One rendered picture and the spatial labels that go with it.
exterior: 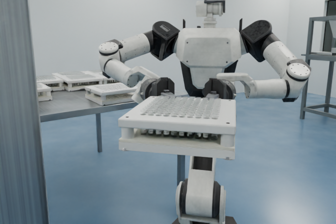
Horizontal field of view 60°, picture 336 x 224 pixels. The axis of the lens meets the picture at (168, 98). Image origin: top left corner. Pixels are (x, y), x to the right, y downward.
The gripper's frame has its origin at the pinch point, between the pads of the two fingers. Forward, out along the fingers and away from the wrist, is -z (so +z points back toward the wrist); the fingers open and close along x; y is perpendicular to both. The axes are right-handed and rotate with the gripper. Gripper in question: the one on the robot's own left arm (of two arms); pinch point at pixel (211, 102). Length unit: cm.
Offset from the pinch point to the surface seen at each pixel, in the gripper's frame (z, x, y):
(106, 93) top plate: 51, 10, 67
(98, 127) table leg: 175, 73, 158
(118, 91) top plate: 57, 10, 63
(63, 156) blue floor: 152, 101, 188
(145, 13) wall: 411, -67, 212
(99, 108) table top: 47, 17, 69
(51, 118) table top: 27, 19, 82
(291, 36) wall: 674, -32, -41
